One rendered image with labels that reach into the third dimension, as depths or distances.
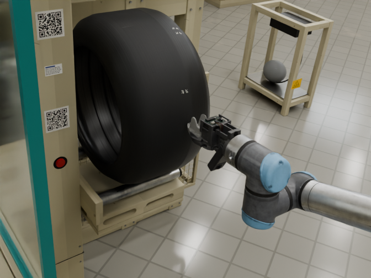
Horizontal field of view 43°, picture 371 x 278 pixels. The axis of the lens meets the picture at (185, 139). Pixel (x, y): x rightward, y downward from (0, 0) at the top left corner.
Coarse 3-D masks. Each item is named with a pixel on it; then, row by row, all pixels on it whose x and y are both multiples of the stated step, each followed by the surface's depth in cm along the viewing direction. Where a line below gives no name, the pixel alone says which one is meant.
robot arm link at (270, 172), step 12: (252, 144) 120; (240, 156) 119; (252, 156) 117; (264, 156) 115; (276, 156) 115; (240, 168) 120; (252, 168) 116; (264, 168) 113; (276, 168) 113; (288, 168) 116; (252, 180) 117; (264, 180) 113; (276, 180) 114; (264, 192) 117; (276, 192) 116
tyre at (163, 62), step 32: (96, 32) 139; (128, 32) 136; (160, 32) 141; (96, 64) 178; (128, 64) 132; (160, 64) 135; (192, 64) 141; (96, 96) 183; (128, 96) 132; (160, 96) 134; (192, 96) 140; (96, 128) 181; (128, 128) 136; (160, 128) 136; (96, 160) 162; (128, 160) 143; (160, 160) 144
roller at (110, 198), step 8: (160, 176) 168; (168, 176) 169; (176, 176) 171; (128, 184) 162; (136, 184) 162; (144, 184) 164; (152, 184) 166; (104, 192) 157; (112, 192) 158; (120, 192) 159; (128, 192) 160; (136, 192) 163; (104, 200) 156; (112, 200) 157
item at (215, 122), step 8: (200, 120) 130; (208, 120) 130; (216, 120) 130; (224, 120) 131; (200, 128) 132; (208, 128) 129; (216, 128) 129; (224, 128) 128; (232, 128) 128; (208, 136) 129; (216, 136) 130; (224, 136) 126; (232, 136) 124; (208, 144) 131; (216, 144) 131; (224, 144) 125; (224, 152) 125
